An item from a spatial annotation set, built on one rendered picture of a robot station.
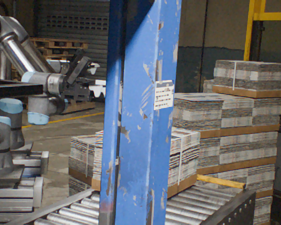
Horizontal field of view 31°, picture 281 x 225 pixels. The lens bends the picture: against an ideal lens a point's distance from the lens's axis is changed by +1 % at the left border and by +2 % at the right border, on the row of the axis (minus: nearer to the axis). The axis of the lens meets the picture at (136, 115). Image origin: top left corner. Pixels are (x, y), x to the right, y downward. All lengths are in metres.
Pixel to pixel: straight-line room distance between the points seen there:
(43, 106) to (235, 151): 1.72
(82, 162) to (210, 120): 0.82
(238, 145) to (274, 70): 0.56
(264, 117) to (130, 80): 2.78
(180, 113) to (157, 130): 2.25
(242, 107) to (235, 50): 6.46
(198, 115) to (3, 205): 1.32
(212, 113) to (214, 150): 0.24
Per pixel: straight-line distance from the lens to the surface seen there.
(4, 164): 2.15
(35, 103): 1.85
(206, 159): 3.09
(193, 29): 9.89
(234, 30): 9.71
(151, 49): 0.69
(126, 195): 0.74
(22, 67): 2.01
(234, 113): 3.21
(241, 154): 3.34
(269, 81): 3.45
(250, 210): 2.15
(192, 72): 9.88
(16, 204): 2.16
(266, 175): 3.59
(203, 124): 3.01
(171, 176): 1.93
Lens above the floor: 1.39
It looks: 9 degrees down
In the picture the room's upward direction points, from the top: 4 degrees clockwise
